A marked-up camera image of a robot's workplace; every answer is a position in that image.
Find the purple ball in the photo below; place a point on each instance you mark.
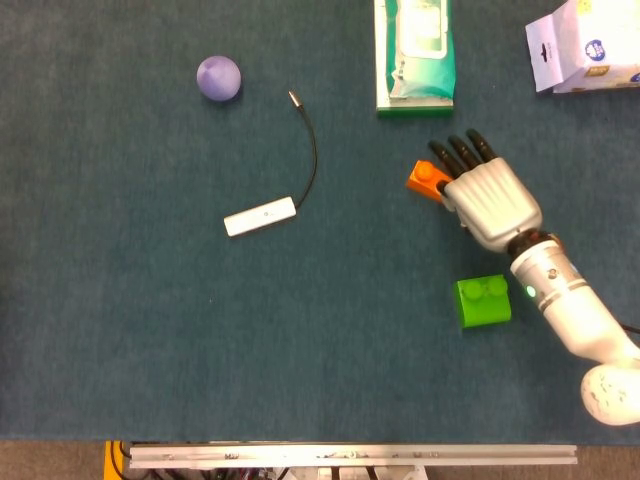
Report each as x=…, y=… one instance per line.
x=218, y=78

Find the white tissue paper pack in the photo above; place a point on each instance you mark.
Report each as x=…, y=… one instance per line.
x=582, y=47

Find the teal table cloth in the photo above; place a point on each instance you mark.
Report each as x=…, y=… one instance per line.
x=200, y=300

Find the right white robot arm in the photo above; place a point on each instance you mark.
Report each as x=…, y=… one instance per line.
x=575, y=295

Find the green toy building block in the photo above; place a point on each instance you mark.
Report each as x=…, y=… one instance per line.
x=482, y=306

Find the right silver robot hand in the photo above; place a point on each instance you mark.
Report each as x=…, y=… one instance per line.
x=492, y=197

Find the green and white box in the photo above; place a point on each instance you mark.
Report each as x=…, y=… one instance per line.
x=414, y=108

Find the aluminium frame rail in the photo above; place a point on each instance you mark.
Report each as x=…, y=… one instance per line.
x=350, y=455

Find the orange toy building block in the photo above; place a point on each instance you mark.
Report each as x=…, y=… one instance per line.
x=424, y=182

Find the green wet wipes pack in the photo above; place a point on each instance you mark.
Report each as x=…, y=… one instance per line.
x=420, y=55

